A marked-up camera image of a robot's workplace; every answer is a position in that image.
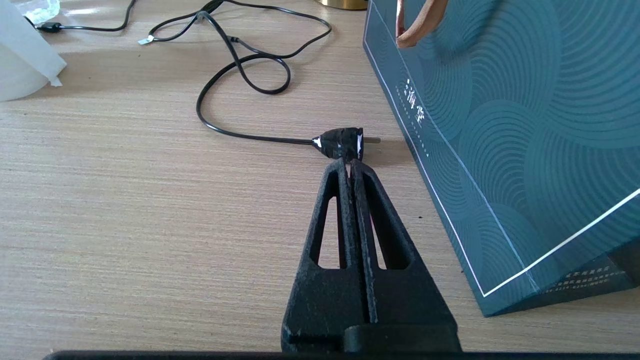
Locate white toilet paper roll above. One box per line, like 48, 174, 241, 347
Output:
0, 0, 68, 102

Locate dark teal paper gift bag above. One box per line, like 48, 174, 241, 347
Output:
363, 0, 640, 318

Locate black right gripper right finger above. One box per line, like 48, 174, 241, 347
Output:
350, 159, 462, 352

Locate clear water bottle red cap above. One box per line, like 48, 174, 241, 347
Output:
14, 0, 62, 25

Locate long black cable with plugs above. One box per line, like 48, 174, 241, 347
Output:
36, 0, 382, 161

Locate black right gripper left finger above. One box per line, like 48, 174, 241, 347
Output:
281, 158, 370, 352

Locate brass desk lamp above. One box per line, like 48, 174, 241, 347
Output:
317, 0, 370, 11

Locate black cable with silver tip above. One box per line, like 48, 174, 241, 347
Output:
138, 0, 225, 46

